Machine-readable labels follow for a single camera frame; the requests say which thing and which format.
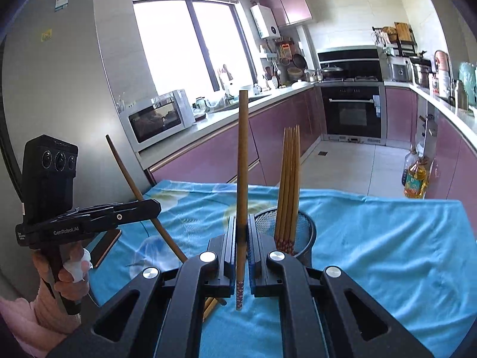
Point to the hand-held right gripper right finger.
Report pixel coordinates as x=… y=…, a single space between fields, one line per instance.
x=253 y=253

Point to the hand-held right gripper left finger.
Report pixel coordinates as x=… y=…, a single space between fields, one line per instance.
x=231 y=253

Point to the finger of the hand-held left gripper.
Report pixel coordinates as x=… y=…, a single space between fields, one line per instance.
x=100 y=208
x=138 y=210

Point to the black mesh utensil cup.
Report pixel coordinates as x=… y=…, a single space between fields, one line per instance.
x=303 y=238

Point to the person's left forearm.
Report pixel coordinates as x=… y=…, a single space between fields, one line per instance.
x=33 y=320

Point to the person's left hand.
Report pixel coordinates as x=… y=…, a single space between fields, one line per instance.
x=74 y=289

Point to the black smartphone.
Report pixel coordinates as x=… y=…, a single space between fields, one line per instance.
x=106 y=248

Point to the white microwave oven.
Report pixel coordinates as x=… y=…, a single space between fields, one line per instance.
x=156 y=119

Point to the grey refrigerator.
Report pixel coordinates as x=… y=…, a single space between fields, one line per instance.
x=67 y=82

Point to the blue printed tablecloth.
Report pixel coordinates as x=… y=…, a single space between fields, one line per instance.
x=372 y=250

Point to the pink base cabinet run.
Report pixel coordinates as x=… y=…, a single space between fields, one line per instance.
x=447 y=149
x=275 y=130

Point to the kitchen window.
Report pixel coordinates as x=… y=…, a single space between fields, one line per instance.
x=167 y=44

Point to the black built-in oven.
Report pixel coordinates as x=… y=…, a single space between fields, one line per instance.
x=350 y=115

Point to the yellow cooking oil bottle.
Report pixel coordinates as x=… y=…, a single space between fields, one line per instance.
x=415 y=182

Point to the brown clay pot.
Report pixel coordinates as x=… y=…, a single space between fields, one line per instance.
x=295 y=73

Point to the hanging frying pan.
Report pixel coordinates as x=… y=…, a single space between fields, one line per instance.
x=298 y=60

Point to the wok with lid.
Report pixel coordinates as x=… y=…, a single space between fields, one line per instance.
x=332 y=71

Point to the gas hob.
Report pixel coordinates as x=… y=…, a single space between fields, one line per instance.
x=361 y=78

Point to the black range hood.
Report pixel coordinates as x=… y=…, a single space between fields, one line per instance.
x=350 y=59

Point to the silver rice cooker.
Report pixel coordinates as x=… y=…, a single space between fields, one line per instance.
x=398 y=70

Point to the steel stock pot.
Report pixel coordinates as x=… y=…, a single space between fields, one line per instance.
x=421 y=74

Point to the white bottle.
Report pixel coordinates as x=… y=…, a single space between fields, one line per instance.
x=444 y=85

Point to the black countertop storage rack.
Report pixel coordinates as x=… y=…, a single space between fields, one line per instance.
x=404 y=46

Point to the steel flask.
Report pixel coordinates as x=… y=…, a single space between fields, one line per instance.
x=459 y=97

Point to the wooden cutting board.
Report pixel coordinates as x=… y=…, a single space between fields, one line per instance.
x=402 y=31

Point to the pink thermos jug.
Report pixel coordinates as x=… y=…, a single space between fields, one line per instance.
x=442 y=63

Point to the mint green bag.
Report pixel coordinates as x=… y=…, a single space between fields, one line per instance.
x=467 y=82

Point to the white wall water heater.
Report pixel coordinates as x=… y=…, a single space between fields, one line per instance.
x=265 y=20

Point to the pink wall cabinet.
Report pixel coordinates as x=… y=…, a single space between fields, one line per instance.
x=294 y=5

